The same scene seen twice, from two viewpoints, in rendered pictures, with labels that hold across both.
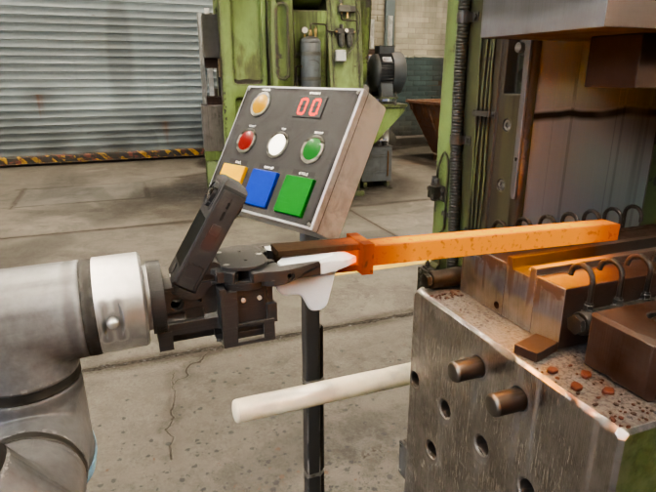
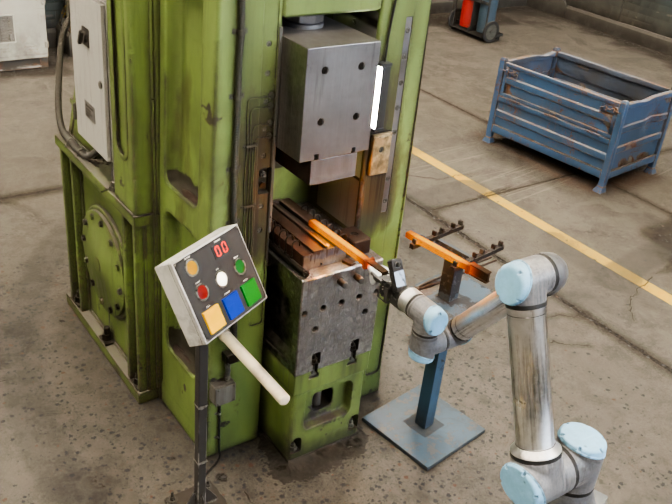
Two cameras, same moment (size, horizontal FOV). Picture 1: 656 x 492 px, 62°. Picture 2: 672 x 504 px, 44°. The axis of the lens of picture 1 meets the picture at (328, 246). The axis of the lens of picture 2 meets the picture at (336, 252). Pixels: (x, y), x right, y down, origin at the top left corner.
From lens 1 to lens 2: 3.04 m
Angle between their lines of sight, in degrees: 95
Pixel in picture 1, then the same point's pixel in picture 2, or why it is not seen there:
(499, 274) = (322, 254)
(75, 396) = not seen: hidden behind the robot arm
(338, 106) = (233, 239)
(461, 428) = (331, 306)
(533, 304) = (336, 253)
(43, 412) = not seen: hidden behind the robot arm
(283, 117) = (211, 264)
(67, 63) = not seen: outside the picture
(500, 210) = (260, 240)
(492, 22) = (315, 180)
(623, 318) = (357, 239)
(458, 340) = (329, 280)
